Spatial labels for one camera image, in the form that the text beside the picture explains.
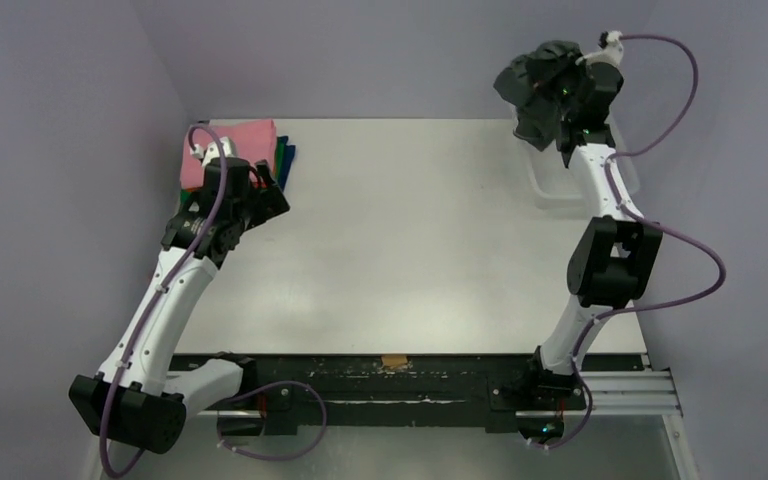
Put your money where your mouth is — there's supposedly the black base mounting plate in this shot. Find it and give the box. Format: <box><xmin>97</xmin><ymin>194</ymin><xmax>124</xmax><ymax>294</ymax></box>
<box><xmin>206</xmin><ymin>354</ymin><xmax>644</xmax><ymax>441</ymax></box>

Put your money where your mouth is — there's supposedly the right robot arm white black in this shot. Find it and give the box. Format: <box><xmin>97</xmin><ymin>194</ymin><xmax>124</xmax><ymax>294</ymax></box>
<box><xmin>521</xmin><ymin>41</ymin><xmax>662</xmax><ymax>407</ymax></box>

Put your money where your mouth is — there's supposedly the aluminium rail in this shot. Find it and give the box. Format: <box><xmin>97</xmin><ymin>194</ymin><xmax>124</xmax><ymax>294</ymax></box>
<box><xmin>516</xmin><ymin>369</ymin><xmax>683</xmax><ymax>420</ymax></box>

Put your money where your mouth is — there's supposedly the blue folded t shirt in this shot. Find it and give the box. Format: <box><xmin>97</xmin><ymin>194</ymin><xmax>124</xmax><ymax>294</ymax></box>
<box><xmin>275</xmin><ymin>136</ymin><xmax>296</xmax><ymax>190</ymax></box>

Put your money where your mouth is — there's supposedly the pink folded t shirt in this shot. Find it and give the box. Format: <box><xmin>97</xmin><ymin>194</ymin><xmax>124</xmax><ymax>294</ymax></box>
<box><xmin>179</xmin><ymin>119</ymin><xmax>280</xmax><ymax>191</ymax></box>

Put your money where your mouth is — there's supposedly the green folded t shirt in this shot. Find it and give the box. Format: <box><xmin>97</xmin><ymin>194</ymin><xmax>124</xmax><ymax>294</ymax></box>
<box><xmin>179</xmin><ymin>135</ymin><xmax>286</xmax><ymax>191</ymax></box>

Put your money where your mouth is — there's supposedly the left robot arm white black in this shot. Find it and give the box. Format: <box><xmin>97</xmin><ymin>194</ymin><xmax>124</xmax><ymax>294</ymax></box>
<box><xmin>68</xmin><ymin>136</ymin><xmax>289</xmax><ymax>454</ymax></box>

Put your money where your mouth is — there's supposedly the dark grey t shirt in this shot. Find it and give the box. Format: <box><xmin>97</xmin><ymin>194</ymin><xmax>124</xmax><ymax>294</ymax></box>
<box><xmin>493</xmin><ymin>40</ymin><xmax>582</xmax><ymax>151</ymax></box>

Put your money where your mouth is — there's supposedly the brown tape piece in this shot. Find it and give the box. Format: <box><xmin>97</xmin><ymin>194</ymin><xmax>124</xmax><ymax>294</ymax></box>
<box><xmin>381</xmin><ymin>354</ymin><xmax>410</xmax><ymax>371</ymax></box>

